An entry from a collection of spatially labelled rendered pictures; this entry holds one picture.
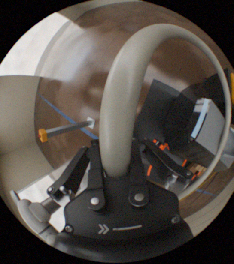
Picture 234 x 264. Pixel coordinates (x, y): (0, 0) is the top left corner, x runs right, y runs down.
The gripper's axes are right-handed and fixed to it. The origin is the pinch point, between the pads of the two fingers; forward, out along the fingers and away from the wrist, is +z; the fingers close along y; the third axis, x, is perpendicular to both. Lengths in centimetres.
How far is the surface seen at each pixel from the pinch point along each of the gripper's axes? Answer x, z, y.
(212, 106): 7, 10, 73
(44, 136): -9, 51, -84
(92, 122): -18, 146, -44
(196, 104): 7, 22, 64
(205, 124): -6, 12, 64
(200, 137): -16, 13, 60
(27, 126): 21, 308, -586
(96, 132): -39, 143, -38
